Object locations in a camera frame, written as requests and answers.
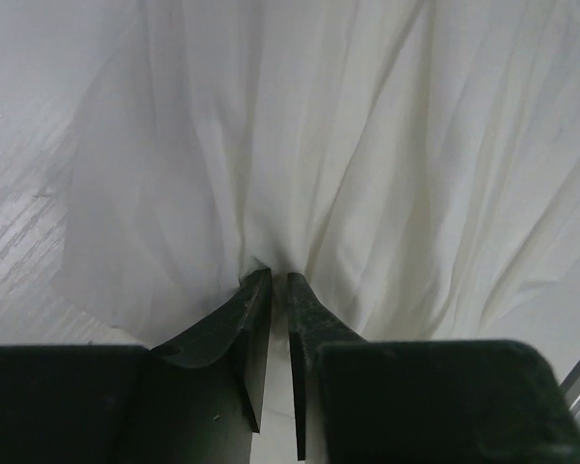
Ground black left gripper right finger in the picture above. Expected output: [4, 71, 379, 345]
[285, 273, 580, 463]

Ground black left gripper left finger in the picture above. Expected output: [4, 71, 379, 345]
[0, 270, 272, 463]

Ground white skirt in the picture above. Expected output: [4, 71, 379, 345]
[55, 1, 580, 343]

